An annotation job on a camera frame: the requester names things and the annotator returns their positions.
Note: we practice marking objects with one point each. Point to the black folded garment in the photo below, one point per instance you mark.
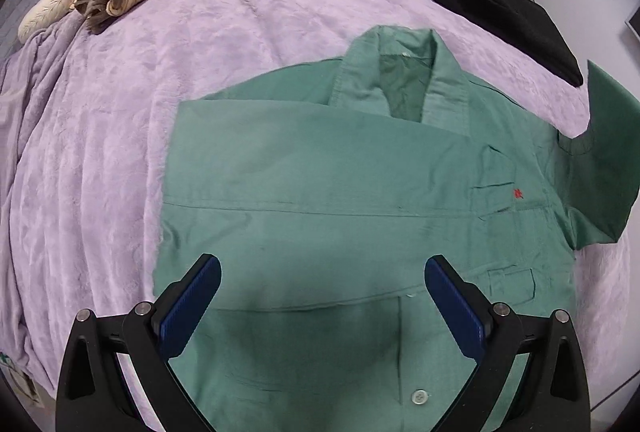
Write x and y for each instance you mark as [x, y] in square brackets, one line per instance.
[500, 7]

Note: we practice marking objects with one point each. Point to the purple plush blanket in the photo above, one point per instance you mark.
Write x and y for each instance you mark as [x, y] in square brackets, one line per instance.
[125, 137]

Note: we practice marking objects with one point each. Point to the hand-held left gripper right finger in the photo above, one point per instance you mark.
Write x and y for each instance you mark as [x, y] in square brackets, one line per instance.
[457, 307]

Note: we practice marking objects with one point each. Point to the cream knit garment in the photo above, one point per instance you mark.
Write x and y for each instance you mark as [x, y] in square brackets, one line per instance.
[45, 9]

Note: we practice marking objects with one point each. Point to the dark framed screen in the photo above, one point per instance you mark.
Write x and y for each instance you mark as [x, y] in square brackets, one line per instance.
[634, 24]

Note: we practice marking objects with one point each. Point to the green button-up shirt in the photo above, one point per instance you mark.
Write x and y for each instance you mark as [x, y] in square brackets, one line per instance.
[320, 172]

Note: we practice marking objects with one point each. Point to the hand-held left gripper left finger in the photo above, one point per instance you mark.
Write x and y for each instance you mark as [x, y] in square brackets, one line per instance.
[192, 307]

